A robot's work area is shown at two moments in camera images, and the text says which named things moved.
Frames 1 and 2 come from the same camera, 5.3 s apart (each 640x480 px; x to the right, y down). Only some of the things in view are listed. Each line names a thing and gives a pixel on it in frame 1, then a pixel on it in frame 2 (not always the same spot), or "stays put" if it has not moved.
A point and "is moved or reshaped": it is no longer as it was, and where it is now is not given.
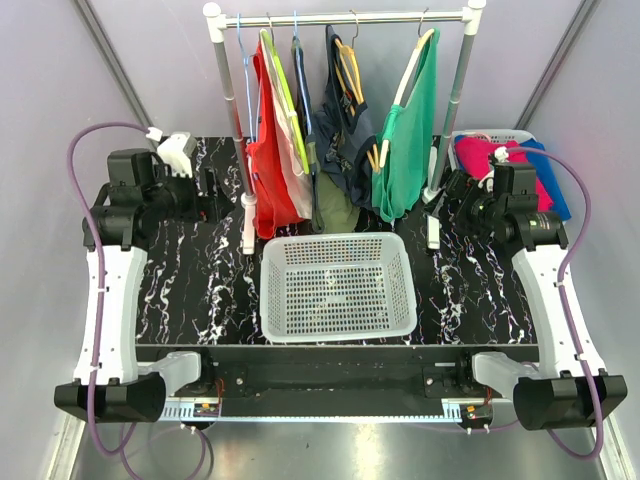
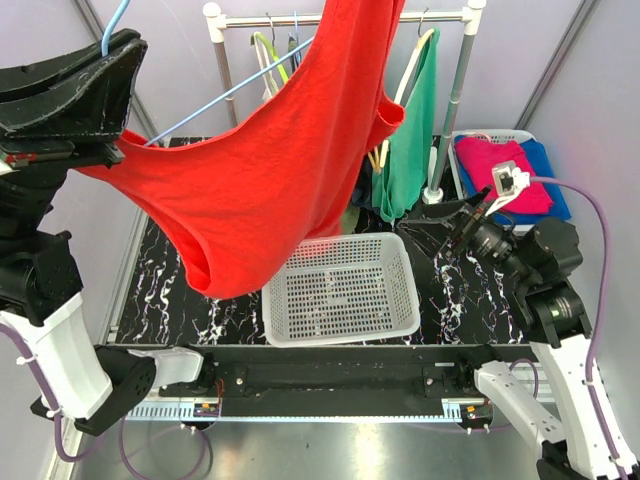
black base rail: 336,382 stays put
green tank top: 398,185 stays put
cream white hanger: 385,146 stays put
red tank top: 274,197 is moved or reshaped
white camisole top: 300,185 -> 271,89
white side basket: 498,135 stays put
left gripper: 206,203 -> 97,105
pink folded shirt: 474,157 stays put
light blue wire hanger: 247,58 -> 105,46
